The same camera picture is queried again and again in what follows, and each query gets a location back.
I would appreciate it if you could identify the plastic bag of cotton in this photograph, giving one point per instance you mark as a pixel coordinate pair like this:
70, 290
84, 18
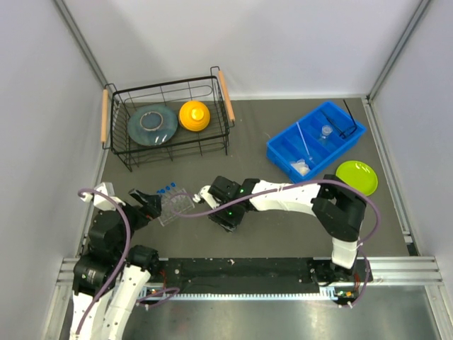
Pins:
301, 167

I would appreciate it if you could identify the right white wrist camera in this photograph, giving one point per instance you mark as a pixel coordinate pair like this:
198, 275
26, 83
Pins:
204, 196

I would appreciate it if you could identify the small clear glass flask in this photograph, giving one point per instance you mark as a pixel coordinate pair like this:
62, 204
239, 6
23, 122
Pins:
325, 133

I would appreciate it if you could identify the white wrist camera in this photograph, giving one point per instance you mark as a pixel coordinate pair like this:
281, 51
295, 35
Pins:
204, 196
102, 196

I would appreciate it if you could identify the orange ribbed bowl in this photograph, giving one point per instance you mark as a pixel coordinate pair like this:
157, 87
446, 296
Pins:
194, 116

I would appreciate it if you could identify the glass stirring rod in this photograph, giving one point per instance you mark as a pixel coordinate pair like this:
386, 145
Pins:
311, 159

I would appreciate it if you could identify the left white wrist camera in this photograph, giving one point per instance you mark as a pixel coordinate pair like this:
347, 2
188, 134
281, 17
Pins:
102, 196

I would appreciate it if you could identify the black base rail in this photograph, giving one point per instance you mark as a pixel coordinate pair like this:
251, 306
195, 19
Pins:
246, 275

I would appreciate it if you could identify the blue ceramic plate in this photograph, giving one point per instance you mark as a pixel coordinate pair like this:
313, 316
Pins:
152, 125

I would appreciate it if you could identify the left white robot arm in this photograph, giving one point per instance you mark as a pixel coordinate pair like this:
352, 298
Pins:
109, 277

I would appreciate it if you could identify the clear test tube rack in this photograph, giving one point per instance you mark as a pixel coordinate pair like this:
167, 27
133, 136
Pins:
173, 202

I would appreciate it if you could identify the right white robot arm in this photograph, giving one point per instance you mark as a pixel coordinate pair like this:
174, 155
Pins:
339, 210

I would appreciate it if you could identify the lime green plate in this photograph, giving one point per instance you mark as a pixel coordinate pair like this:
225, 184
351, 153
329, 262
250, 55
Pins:
358, 175

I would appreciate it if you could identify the black wire ring stand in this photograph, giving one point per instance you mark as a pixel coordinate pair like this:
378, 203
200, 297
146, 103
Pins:
341, 119

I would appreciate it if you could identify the black wire basket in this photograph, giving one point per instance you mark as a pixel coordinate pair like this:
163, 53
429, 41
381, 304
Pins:
119, 104

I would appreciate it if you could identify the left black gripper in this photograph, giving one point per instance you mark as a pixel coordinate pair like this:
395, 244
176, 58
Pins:
151, 207

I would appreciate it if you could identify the blue plastic divided bin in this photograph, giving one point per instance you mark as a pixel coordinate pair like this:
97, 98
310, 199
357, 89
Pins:
287, 146

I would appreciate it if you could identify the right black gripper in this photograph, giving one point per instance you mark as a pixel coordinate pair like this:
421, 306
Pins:
228, 224

